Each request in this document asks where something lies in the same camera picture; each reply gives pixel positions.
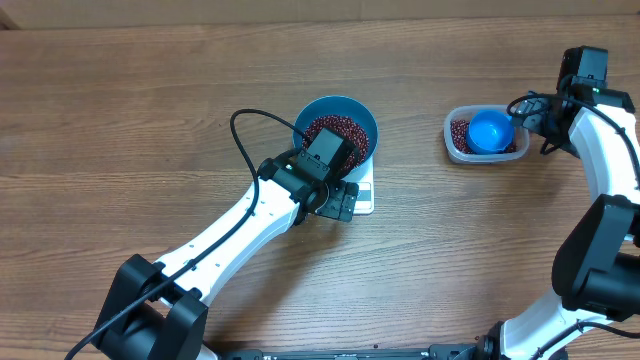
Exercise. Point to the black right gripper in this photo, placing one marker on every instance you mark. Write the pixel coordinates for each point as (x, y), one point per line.
(531, 120)

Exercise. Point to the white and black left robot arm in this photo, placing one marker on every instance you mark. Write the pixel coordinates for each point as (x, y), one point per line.
(158, 310)

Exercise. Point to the clear plastic container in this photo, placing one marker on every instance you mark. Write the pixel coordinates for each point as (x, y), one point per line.
(516, 150)

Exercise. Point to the blue plastic scoop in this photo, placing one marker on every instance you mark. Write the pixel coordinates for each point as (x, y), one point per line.
(490, 132)

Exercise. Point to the blue bowl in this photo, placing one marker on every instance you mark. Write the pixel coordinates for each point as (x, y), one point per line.
(340, 105)

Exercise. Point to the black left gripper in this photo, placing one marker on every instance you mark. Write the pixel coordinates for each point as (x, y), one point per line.
(339, 203)

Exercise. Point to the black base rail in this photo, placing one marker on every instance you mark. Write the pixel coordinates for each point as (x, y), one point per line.
(433, 352)

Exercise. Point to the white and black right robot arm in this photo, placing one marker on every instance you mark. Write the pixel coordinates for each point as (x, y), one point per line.
(594, 284)

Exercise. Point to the white digital kitchen scale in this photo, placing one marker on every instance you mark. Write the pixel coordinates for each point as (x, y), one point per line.
(364, 177)

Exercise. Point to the red beans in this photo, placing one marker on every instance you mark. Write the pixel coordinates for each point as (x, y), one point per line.
(355, 133)

